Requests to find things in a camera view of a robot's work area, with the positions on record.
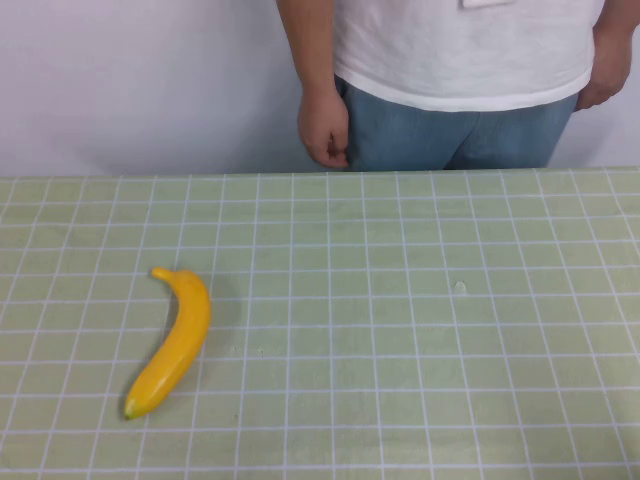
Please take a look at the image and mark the blue jeans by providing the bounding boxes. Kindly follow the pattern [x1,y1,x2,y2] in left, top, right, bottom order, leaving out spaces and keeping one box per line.
[333,74,581,173]

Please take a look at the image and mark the person's left forearm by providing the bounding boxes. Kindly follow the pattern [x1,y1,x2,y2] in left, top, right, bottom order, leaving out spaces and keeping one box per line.
[589,0,629,51]

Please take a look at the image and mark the person's right forearm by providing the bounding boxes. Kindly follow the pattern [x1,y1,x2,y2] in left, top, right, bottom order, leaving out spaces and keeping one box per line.
[276,0,346,100]

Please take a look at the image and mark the green checked tablecloth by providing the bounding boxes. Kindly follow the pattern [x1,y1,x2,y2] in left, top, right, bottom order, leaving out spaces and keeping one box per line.
[0,165,640,480]

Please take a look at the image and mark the person's left hand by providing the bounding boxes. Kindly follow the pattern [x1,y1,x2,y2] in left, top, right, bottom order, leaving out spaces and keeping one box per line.
[574,28,633,113]

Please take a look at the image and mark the white t-shirt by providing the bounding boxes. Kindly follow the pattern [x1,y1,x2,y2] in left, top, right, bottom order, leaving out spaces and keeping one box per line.
[330,0,597,113]

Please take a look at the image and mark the yellow plastic banana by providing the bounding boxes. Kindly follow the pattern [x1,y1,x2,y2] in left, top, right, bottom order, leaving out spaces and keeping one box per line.
[123,266,213,421]

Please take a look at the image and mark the person's right hand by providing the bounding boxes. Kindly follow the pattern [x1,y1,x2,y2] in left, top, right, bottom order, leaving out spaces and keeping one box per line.
[297,88,352,169]

